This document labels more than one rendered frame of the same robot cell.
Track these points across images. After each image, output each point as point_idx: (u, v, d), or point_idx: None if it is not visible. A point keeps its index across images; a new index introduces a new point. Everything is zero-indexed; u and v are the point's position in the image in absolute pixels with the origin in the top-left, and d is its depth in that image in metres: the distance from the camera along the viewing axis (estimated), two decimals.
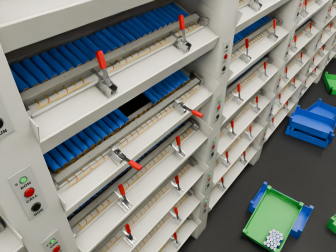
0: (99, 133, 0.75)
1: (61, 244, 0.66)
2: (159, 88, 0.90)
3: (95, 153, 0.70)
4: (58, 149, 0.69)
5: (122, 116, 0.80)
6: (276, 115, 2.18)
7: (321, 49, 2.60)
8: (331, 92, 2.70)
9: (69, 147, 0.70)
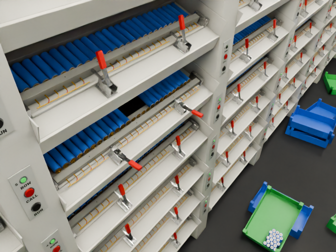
0: (99, 133, 0.75)
1: (61, 244, 0.66)
2: (159, 88, 0.90)
3: (95, 153, 0.70)
4: (58, 149, 0.69)
5: (122, 116, 0.80)
6: (276, 115, 2.18)
7: (321, 49, 2.60)
8: (331, 92, 2.70)
9: (69, 147, 0.70)
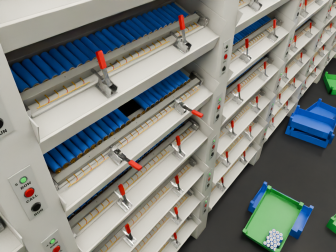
0: (99, 133, 0.75)
1: (61, 244, 0.66)
2: (159, 88, 0.90)
3: (95, 153, 0.70)
4: (58, 149, 0.69)
5: (122, 116, 0.80)
6: (276, 115, 2.18)
7: (321, 49, 2.60)
8: (331, 92, 2.70)
9: (69, 147, 0.70)
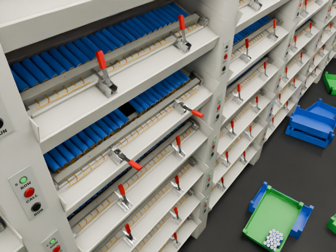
0: (99, 133, 0.75)
1: (61, 244, 0.66)
2: (159, 88, 0.90)
3: (95, 153, 0.70)
4: (58, 149, 0.69)
5: (122, 116, 0.80)
6: (276, 115, 2.18)
7: (321, 49, 2.60)
8: (331, 92, 2.70)
9: (69, 147, 0.70)
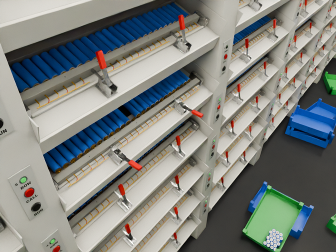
0: (99, 133, 0.75)
1: (61, 244, 0.66)
2: (159, 88, 0.90)
3: (95, 153, 0.70)
4: (58, 149, 0.69)
5: (122, 116, 0.80)
6: (276, 115, 2.18)
7: (321, 49, 2.60)
8: (331, 92, 2.70)
9: (69, 147, 0.70)
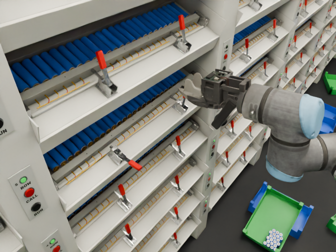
0: (96, 130, 0.75)
1: (61, 244, 0.66)
2: (155, 85, 0.90)
3: (93, 150, 0.71)
4: (55, 147, 0.69)
5: (119, 113, 0.80)
6: None
7: (321, 49, 2.60)
8: (331, 92, 2.70)
9: (67, 144, 0.70)
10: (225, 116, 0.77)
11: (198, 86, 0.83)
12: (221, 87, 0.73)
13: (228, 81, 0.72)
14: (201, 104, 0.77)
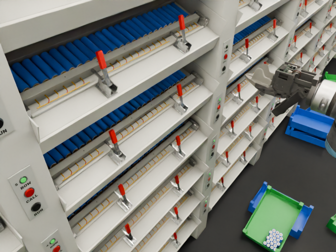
0: (95, 129, 0.75)
1: (61, 244, 0.66)
2: (155, 85, 0.90)
3: (90, 147, 0.71)
4: None
5: (118, 113, 0.80)
6: None
7: (321, 49, 2.60)
8: None
9: (65, 142, 0.70)
10: (290, 105, 0.86)
11: None
12: (293, 79, 0.81)
13: (300, 74, 0.81)
14: (270, 93, 0.85)
